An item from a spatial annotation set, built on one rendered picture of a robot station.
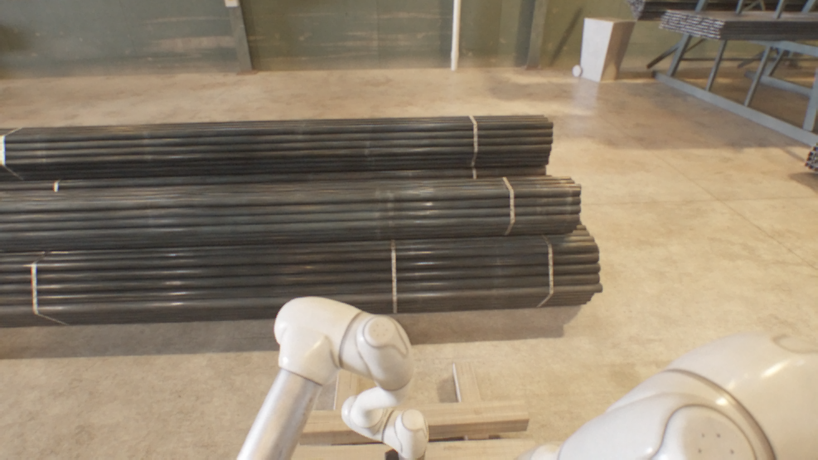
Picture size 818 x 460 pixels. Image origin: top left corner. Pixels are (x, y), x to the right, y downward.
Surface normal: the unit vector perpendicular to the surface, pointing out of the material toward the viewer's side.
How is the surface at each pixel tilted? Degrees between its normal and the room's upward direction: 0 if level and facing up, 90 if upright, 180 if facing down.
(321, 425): 0
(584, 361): 0
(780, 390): 17
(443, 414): 0
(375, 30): 90
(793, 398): 24
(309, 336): 34
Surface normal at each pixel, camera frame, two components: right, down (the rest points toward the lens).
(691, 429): 0.04, -0.55
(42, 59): 0.05, 0.50
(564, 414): 0.00, -0.86
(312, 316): -0.19, -0.61
